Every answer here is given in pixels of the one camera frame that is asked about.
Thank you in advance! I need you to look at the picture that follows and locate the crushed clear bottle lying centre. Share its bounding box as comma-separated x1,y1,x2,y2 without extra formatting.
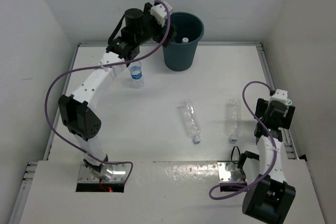
178,99,201,144

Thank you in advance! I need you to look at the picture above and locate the short round water bottle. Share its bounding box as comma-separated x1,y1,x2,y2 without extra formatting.
182,37,189,44

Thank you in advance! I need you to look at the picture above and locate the dark teal plastic bin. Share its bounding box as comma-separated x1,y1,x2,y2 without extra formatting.
163,12,204,71

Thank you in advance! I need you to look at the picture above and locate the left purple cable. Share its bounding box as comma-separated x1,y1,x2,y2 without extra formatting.
44,0,173,183

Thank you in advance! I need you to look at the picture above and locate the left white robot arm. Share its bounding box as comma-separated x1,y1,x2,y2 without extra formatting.
58,0,176,178

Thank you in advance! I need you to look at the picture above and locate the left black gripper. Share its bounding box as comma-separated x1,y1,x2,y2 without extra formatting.
133,3,175,47

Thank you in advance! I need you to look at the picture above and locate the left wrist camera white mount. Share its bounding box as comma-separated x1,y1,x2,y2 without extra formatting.
150,0,173,27

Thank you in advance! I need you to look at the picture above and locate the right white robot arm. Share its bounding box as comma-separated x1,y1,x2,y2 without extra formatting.
238,97,296,223

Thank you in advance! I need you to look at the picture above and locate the metal base plate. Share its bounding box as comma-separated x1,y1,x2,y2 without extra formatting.
78,162,126,184
217,161,246,183

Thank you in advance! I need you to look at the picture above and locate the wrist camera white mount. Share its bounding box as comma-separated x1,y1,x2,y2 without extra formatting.
150,0,173,27
269,89,288,107

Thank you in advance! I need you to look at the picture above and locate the left aluminium rail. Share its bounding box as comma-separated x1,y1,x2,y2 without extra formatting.
1,43,77,223

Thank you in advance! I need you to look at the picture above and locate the purple cable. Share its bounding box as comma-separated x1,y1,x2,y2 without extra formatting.
208,81,280,201
44,0,173,183

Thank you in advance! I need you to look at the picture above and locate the tall upright water bottle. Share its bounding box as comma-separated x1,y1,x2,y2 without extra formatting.
128,61,144,88

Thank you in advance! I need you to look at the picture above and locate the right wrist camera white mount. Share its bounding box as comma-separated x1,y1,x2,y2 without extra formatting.
269,89,288,107

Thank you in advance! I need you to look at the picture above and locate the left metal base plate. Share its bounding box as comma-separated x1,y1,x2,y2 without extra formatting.
78,162,126,184

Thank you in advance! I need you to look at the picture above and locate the clear bottle lying right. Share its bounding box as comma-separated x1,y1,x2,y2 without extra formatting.
225,99,242,143

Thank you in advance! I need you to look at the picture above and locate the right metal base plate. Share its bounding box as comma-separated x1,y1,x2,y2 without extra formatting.
217,161,246,183

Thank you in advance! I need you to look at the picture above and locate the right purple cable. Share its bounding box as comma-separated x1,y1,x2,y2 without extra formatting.
208,81,280,201

